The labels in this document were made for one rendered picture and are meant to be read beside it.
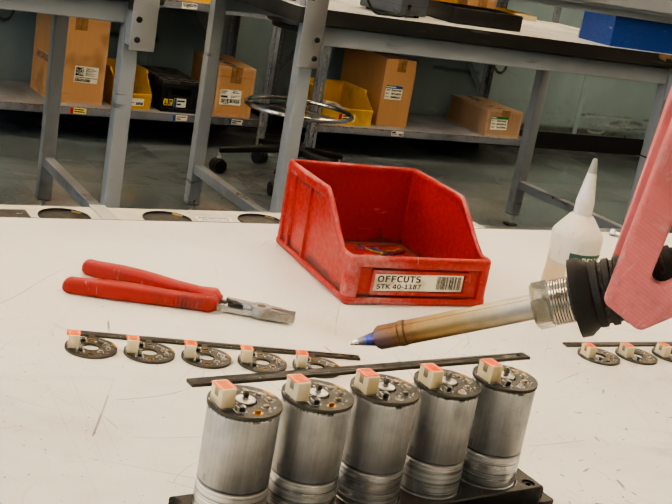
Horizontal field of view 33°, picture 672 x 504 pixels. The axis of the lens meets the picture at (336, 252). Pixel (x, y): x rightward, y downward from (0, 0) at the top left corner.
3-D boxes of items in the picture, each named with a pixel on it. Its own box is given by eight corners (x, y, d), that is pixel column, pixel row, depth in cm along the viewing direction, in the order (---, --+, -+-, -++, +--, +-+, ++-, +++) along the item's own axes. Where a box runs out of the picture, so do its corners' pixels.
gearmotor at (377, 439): (406, 525, 41) (433, 397, 40) (350, 535, 40) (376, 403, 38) (370, 492, 43) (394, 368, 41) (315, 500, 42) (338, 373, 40)
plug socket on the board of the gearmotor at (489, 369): (505, 382, 42) (508, 365, 42) (487, 383, 42) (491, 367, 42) (491, 373, 43) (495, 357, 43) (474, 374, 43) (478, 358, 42)
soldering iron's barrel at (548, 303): (377, 368, 36) (577, 329, 34) (364, 322, 36) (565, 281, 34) (386, 353, 38) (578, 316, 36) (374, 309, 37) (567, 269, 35)
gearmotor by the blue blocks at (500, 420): (522, 505, 44) (551, 385, 43) (473, 513, 43) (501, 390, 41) (483, 475, 46) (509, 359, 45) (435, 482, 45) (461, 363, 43)
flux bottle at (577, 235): (582, 318, 73) (619, 168, 70) (531, 304, 74) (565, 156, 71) (589, 304, 76) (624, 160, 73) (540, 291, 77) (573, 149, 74)
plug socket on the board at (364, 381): (383, 393, 39) (386, 376, 39) (363, 395, 39) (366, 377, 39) (371, 384, 40) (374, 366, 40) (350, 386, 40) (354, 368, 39)
